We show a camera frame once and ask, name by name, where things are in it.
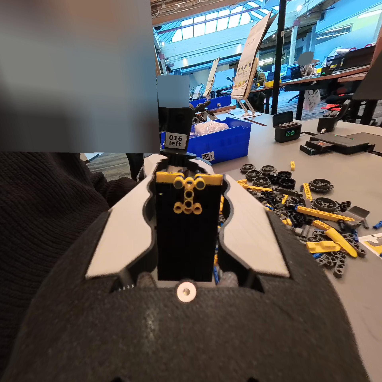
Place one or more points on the metal document stand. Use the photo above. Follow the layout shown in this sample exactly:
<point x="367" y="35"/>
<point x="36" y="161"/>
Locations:
<point x="247" y="106"/>

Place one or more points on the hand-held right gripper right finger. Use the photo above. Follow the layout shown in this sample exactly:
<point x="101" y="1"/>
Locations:
<point x="253" y="238"/>

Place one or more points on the pile of toy building pieces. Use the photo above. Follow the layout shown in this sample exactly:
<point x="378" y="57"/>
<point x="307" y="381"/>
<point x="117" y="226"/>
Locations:
<point x="322" y="213"/>

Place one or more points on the dark grey panel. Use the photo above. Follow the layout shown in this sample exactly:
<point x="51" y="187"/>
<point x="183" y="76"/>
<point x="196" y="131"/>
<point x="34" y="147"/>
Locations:
<point x="371" y="80"/>

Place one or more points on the black charging case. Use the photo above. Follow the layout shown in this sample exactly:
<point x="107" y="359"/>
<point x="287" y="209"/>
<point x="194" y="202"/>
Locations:
<point x="286" y="131"/>

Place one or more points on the black toy battery box assembly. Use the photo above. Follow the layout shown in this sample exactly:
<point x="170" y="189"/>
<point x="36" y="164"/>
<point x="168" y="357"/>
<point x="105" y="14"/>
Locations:
<point x="185" y="238"/>

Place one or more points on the large printed instruction board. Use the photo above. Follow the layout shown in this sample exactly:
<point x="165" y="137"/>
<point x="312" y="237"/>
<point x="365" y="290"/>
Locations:
<point x="249" y="65"/>

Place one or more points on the small printed instruction board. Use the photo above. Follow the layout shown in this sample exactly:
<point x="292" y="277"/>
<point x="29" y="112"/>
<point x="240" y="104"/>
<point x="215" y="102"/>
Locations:
<point x="212" y="77"/>

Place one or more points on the flat black device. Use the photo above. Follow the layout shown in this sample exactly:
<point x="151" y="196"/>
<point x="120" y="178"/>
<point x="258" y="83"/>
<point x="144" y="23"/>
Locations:
<point x="349" y="143"/>

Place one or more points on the person's left forearm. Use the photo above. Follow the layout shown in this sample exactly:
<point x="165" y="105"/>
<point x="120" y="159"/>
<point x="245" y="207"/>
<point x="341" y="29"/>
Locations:
<point x="119" y="188"/>

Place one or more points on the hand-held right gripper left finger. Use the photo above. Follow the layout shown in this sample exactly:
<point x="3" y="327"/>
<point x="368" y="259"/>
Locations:
<point x="122" y="238"/>

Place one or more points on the small black box red mark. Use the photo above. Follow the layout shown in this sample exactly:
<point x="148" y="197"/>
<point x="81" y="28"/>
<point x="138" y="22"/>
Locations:
<point x="320" y="145"/>

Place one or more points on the black box device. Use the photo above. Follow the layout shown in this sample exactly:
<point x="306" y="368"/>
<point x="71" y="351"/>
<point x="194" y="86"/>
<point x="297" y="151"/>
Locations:
<point x="326" y="124"/>

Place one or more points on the black mechanical device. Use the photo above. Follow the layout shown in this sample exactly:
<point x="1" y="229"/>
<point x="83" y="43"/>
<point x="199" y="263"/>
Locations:
<point x="203" y="109"/>

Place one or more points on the blue plastic bin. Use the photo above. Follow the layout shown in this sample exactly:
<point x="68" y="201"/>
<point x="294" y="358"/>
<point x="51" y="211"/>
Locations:
<point x="220" y="103"/>
<point x="226" y="143"/>

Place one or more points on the white printed bag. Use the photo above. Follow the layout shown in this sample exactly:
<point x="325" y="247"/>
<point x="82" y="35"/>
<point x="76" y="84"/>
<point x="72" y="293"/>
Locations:
<point x="312" y="100"/>

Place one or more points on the long brown desk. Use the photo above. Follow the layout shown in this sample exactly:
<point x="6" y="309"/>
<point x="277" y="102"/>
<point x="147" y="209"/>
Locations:
<point x="328" y="76"/>

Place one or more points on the group of black toy wheels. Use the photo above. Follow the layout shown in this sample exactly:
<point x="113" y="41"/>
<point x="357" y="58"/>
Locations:
<point x="320" y="185"/>

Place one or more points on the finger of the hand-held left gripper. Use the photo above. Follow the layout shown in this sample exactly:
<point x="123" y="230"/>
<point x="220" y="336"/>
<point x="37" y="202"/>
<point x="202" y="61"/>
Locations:
<point x="149" y="164"/>
<point x="204" y="167"/>

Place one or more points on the clear plastic bag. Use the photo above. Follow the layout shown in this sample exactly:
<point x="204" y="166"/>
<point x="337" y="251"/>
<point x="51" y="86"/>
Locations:
<point x="212" y="127"/>

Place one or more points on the yellow printed instruction sheet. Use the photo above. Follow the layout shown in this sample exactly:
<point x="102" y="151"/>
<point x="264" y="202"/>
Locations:
<point x="374" y="243"/>

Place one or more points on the black vertical pole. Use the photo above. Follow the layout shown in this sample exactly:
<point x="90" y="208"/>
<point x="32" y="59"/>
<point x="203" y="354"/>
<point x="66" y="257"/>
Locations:
<point x="279" y="59"/>

